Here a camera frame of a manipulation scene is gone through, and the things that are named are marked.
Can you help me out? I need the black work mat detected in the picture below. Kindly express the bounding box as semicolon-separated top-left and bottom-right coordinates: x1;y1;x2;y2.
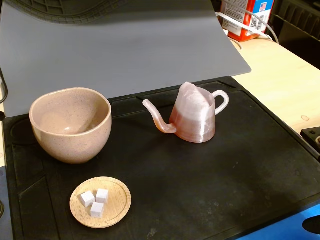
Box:
2;76;320;240

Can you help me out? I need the speckled beige ceramic cup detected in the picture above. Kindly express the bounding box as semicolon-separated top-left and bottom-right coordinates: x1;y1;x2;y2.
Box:
29;87;113;165

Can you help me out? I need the thin black cable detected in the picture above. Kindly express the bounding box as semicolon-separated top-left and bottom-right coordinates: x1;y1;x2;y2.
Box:
0;66;9;105

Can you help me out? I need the grey braided cable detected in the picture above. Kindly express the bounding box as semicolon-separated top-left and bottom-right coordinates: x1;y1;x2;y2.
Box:
246;9;280;45

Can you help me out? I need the blue plastic base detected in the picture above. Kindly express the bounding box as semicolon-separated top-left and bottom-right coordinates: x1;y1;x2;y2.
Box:
234;199;320;240

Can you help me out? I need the flat white strap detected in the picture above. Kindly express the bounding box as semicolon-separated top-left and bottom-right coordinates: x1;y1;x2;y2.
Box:
215;11;267;37

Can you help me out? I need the black plastic crate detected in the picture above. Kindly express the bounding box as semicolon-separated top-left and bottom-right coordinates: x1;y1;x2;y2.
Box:
271;0;320;60

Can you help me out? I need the translucent pink plastic kettle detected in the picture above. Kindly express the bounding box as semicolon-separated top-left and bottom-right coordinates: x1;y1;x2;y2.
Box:
142;81;230;144

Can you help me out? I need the black block with screw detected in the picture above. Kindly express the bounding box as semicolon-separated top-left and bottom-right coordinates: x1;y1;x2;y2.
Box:
299;126;320;161

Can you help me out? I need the white sugar cube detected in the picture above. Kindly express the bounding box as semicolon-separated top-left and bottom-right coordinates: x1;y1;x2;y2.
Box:
79;190;96;208
95;188;110;204
90;201;105;219

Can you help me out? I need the red and white carton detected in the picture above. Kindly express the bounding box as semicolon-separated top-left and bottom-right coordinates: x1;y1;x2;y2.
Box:
219;0;276;43

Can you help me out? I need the grey flat panel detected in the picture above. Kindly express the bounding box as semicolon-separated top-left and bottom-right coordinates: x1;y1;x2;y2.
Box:
0;166;14;240

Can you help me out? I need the round wooden coaster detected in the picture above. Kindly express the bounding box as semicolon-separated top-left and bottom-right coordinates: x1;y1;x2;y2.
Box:
69;176;132;229

